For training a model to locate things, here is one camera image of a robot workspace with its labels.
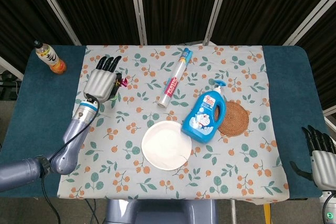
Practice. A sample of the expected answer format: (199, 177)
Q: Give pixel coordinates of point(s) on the black folding screen white frame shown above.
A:
(178, 6)

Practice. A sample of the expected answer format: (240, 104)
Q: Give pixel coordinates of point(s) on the blue detergent pump bottle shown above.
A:
(202, 119)

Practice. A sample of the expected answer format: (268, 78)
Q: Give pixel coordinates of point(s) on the white paper plate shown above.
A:
(165, 145)

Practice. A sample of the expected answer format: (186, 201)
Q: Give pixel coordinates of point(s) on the orange drink bottle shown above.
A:
(53, 61)

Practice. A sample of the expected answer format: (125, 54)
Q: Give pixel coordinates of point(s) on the dark blue table cover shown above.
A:
(44, 103)

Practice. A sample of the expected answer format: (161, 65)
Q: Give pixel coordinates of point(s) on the black equipment rack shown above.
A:
(8, 87)

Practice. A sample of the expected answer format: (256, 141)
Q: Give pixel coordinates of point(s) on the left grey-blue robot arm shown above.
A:
(65, 155)

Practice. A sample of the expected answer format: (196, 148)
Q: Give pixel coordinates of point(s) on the metal table leg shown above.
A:
(233, 212)

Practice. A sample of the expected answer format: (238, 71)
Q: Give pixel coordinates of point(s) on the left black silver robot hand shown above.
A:
(101, 85)

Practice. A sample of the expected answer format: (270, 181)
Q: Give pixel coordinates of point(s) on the floral tablecloth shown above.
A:
(118, 161)

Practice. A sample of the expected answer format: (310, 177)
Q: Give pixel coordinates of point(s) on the round woven brown coaster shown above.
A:
(236, 119)

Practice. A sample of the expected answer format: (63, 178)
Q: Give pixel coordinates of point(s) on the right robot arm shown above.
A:
(329, 208)

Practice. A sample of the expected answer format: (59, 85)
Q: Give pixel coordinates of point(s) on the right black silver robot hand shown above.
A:
(325, 169)

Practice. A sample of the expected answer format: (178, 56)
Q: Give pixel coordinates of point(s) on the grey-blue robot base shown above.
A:
(157, 213)

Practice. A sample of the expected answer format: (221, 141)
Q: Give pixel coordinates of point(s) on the plastic wrap roll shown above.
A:
(174, 79)

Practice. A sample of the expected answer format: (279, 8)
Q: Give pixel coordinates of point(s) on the colourful feather shuttlecock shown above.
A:
(124, 82)

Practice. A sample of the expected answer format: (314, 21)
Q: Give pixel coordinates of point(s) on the yellow post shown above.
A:
(267, 214)

